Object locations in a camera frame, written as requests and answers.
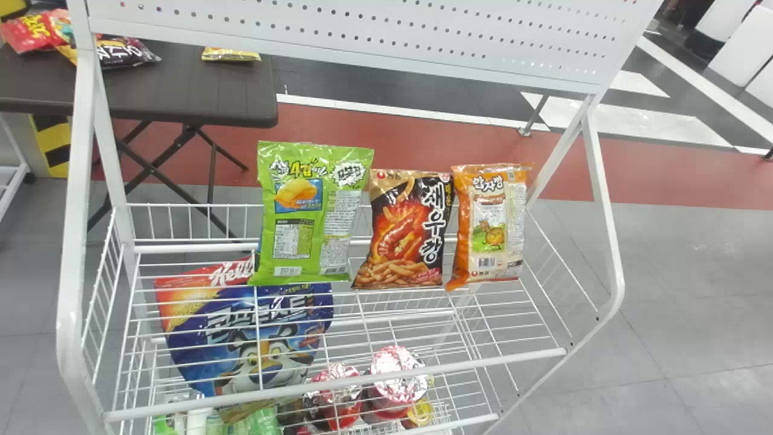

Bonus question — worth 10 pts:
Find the green bottle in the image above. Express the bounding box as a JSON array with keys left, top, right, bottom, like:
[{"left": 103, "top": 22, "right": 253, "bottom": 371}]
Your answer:
[{"left": 225, "top": 408, "right": 283, "bottom": 435}]

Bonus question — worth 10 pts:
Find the yellow snack packet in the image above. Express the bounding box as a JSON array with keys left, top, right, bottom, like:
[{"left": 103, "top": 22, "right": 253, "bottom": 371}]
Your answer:
[{"left": 201, "top": 47, "right": 262, "bottom": 63}]

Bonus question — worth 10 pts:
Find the dark side table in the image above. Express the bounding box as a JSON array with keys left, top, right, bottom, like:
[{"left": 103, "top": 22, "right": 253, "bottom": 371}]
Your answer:
[{"left": 0, "top": 37, "right": 280, "bottom": 240}]

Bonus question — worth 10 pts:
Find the black snack packet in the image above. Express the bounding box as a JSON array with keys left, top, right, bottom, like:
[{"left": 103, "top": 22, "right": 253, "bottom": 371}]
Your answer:
[
  {"left": 95, "top": 35, "right": 162, "bottom": 71},
  {"left": 351, "top": 169, "right": 455, "bottom": 290}
]

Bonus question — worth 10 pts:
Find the red snack packet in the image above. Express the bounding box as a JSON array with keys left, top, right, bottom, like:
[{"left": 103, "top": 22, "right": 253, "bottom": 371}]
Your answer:
[{"left": 0, "top": 8, "right": 74, "bottom": 55}]

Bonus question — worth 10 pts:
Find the red noodle cup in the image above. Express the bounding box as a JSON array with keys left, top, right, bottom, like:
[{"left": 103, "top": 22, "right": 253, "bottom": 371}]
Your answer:
[
  {"left": 302, "top": 362, "right": 364, "bottom": 433},
  {"left": 361, "top": 346, "right": 431, "bottom": 424}
]

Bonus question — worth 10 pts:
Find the striped post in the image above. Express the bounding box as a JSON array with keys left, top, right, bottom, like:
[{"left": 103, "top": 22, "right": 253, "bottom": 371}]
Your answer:
[{"left": 30, "top": 115, "right": 72, "bottom": 179}]

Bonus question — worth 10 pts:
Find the green snack packet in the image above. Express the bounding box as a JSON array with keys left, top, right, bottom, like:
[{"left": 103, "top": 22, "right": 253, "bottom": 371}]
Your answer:
[{"left": 248, "top": 141, "right": 374, "bottom": 286}]

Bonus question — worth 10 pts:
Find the white wire rack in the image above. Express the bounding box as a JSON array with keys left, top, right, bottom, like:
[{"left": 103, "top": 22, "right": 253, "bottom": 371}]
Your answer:
[{"left": 56, "top": 0, "right": 665, "bottom": 435}]

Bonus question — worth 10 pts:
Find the blue cereal bag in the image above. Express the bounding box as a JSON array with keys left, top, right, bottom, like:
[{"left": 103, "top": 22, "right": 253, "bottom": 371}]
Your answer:
[{"left": 153, "top": 256, "right": 335, "bottom": 398}]

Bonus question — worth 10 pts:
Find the orange snack packet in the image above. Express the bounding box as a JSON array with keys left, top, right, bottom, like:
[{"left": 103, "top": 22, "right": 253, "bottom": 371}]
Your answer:
[{"left": 446, "top": 163, "right": 534, "bottom": 292}]

